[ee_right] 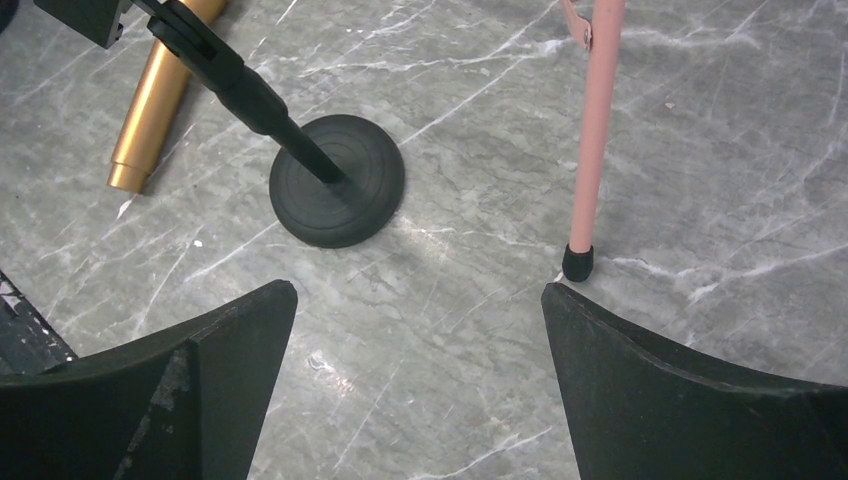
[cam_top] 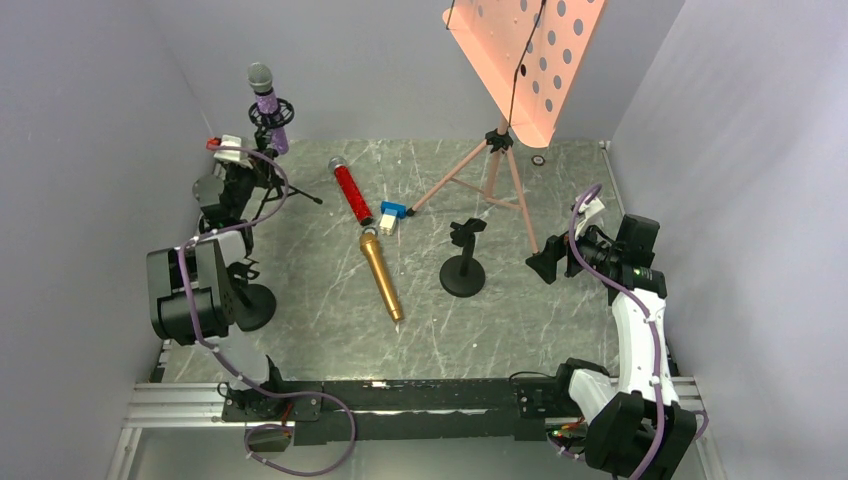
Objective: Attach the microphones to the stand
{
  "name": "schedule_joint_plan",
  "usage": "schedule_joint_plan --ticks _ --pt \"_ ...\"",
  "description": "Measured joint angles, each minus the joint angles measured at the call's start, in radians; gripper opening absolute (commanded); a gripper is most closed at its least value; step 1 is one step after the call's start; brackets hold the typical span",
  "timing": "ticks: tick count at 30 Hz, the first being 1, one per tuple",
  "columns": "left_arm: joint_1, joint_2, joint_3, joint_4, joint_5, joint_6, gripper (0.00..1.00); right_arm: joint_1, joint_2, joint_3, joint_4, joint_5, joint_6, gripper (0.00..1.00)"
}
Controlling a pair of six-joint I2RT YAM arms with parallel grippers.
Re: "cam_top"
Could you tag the gold microphone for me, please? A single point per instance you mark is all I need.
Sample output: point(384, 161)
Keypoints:
point(371, 249)

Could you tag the red glitter microphone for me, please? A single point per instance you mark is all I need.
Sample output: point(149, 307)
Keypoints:
point(338, 167)

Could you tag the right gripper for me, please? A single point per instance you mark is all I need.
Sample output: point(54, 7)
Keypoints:
point(565, 255)

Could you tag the black round-base mic stand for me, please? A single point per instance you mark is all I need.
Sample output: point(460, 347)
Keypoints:
point(463, 276)

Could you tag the purple glitter microphone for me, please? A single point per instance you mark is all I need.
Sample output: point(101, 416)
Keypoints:
point(270, 112)

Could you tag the blue white toy block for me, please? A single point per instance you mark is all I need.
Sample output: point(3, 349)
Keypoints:
point(391, 214)

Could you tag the pink music stand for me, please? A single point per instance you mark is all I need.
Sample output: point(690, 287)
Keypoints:
point(527, 55)

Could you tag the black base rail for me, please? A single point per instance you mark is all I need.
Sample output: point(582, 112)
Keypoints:
point(411, 407)

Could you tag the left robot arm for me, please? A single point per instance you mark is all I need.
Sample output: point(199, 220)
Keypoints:
point(205, 295)

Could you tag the black tripod shock-mount stand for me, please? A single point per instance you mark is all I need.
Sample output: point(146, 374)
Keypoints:
point(262, 142)

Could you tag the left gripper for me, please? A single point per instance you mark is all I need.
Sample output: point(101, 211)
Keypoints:
point(258, 162)

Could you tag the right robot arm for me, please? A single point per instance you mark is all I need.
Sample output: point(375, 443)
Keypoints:
point(632, 425)

